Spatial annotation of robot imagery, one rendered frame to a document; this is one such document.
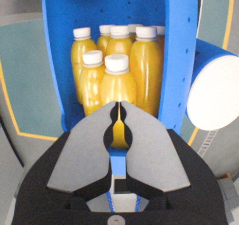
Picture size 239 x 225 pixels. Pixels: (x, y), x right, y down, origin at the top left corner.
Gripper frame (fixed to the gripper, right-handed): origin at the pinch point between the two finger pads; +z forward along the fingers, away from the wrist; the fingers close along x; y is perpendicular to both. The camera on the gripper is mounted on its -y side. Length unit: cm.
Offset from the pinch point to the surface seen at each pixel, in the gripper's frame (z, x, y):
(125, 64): 13.4, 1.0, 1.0
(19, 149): 128, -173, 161
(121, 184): 26, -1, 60
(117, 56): 15.0, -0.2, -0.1
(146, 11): 31.1, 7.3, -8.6
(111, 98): 11.7, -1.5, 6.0
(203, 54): 31.6, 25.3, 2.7
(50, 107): 128, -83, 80
